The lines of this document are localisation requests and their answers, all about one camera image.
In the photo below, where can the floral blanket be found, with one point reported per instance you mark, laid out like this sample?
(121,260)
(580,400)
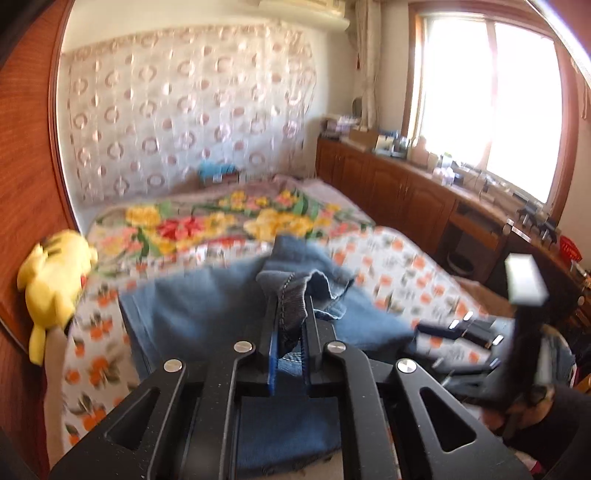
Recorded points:
(184,226)

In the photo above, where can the long wooden cabinet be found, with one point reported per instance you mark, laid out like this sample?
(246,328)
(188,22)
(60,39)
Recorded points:
(392,194)

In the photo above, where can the grey trash bin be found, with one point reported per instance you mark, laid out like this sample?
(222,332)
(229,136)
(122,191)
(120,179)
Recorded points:
(461,265)

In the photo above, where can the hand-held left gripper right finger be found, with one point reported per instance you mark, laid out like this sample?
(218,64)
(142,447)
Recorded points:
(318,369)

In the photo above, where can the wall air conditioner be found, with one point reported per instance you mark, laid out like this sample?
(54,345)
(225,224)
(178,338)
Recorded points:
(304,11)

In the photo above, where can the cardboard box with label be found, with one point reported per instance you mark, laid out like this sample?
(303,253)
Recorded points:
(221,179)

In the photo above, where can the wooden slatted wardrobe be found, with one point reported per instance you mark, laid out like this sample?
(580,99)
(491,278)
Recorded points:
(27,161)

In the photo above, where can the sheer circle pattern curtain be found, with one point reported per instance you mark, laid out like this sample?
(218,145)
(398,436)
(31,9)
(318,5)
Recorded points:
(184,115)

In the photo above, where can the blue tissue pack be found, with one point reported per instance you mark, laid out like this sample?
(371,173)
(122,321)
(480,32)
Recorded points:
(214,168)

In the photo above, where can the red plastic basket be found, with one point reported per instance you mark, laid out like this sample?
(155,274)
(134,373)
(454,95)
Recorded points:
(571,248)

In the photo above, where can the yellow plush toy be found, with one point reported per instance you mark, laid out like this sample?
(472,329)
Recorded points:
(53,281)

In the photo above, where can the window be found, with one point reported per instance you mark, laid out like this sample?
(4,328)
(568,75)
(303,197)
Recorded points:
(489,97)

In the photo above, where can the cream window drape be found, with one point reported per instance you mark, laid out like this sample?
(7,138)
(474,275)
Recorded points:
(367,64)

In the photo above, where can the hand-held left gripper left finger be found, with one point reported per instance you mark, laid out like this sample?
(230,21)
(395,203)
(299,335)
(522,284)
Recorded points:
(273,369)

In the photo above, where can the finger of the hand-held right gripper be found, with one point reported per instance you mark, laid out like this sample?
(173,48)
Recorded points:
(438,331)
(485,332)

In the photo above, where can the open cardboard box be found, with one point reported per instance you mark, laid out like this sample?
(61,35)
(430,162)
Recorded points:
(364,138)

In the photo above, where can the orange fruit print bedsheet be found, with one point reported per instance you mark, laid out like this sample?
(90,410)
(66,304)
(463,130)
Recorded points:
(406,277)

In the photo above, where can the blue denim pants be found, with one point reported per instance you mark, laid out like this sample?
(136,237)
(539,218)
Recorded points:
(194,304)

